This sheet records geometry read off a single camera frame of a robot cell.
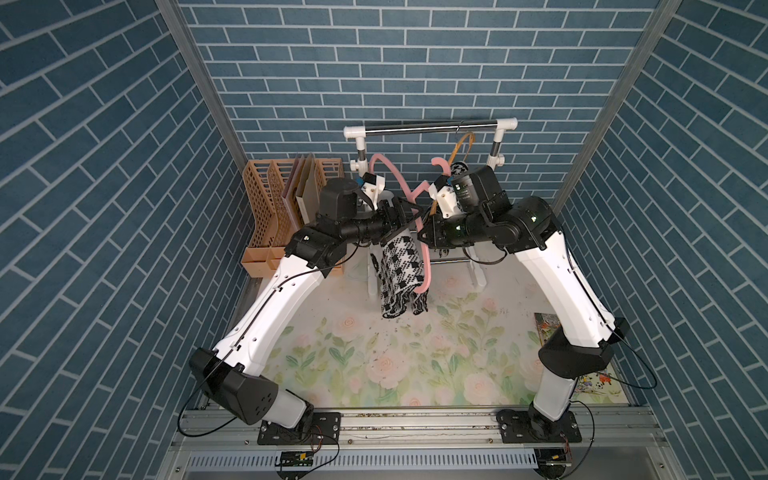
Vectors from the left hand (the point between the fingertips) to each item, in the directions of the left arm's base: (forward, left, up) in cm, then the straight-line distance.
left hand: (427, 218), depth 63 cm
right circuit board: (-39, -31, -42) cm, 66 cm away
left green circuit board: (-38, +30, -45) cm, 67 cm away
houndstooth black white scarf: (+30, -12, -8) cm, 33 cm away
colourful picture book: (-23, -50, -41) cm, 68 cm away
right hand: (-2, +1, -4) cm, 4 cm away
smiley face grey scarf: (-6, +6, -11) cm, 14 cm away
